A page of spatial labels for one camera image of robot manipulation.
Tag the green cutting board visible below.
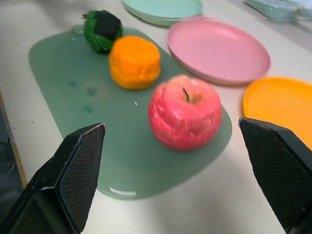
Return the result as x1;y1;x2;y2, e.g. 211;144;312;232
28;24;233;201

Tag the mint green plate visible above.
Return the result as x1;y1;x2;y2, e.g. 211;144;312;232
121;0;203;27

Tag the red apple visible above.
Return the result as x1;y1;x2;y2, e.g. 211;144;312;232
148;75;223;152

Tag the orange plate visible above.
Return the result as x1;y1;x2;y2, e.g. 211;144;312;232
242;77;312;149

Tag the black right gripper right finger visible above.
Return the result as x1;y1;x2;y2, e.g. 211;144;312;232
238;117;312;234

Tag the pink plate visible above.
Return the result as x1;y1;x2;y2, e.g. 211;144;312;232
167;16;272;86

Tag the orange fruit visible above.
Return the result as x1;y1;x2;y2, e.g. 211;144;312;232
108;35;161;91

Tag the light green tray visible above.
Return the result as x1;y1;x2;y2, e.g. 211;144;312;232
244;0;312;23

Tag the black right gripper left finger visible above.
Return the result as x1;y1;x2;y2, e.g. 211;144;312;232
0;123;106;234

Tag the green and black vegetable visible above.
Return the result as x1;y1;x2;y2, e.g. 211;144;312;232
81;10;124;54

